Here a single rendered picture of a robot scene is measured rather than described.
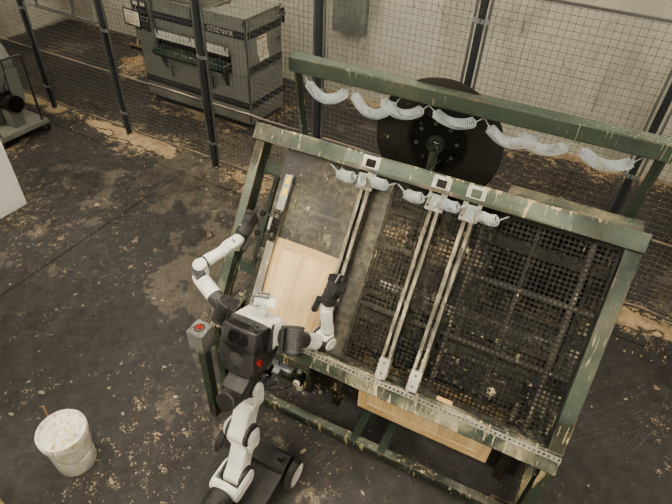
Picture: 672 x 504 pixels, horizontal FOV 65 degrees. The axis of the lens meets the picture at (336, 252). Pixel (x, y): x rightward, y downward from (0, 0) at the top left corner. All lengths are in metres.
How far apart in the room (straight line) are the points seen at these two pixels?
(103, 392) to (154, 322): 0.72
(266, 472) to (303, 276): 1.28
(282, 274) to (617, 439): 2.72
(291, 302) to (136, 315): 1.92
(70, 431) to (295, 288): 1.65
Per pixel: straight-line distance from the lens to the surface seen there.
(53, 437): 3.86
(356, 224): 3.00
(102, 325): 4.84
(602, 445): 4.43
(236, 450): 3.36
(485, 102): 3.08
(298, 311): 3.24
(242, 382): 2.87
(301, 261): 3.19
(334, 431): 3.75
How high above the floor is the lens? 3.42
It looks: 41 degrees down
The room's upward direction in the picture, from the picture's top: 3 degrees clockwise
